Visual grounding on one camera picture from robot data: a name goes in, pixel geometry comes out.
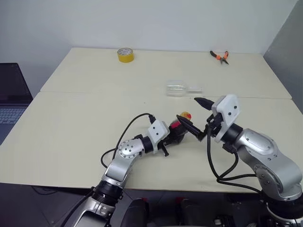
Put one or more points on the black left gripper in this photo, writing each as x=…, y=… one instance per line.
x=171, y=139

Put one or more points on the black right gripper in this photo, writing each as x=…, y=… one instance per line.
x=215, y=126

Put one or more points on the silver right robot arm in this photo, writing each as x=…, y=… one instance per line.
x=265, y=156

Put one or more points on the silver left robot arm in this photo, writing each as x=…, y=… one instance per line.
x=118, y=165

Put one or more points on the clear plastic bottle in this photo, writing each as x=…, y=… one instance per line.
x=176, y=88

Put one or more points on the orange black pliers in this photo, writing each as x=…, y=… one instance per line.
x=222, y=57

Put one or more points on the dark rounded shape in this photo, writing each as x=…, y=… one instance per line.
x=138, y=212
x=193, y=212

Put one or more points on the yellow tape roll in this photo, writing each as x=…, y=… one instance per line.
x=125, y=56

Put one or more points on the dark laptop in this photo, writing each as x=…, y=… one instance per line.
x=11, y=99

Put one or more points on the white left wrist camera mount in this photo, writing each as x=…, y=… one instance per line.
x=157, y=132

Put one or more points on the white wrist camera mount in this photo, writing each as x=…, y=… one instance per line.
x=157, y=132
x=227, y=111

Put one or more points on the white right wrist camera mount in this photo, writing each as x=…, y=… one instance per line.
x=227, y=111

